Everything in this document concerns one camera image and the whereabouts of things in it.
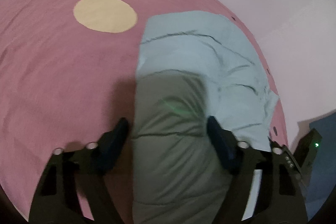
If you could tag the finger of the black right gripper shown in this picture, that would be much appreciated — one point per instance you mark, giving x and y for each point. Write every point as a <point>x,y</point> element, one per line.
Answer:
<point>291,164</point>

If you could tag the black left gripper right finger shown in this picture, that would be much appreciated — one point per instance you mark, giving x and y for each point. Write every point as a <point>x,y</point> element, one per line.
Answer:
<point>261,190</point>

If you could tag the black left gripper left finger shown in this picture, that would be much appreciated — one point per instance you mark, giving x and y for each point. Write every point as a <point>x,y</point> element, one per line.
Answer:
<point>72,188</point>

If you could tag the light blue puffer jacket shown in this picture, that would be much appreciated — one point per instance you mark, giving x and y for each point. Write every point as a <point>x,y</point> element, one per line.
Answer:
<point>193,65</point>

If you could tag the pink polka dot bedsheet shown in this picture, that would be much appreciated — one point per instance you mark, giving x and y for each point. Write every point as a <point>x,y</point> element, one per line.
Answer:
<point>68,74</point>

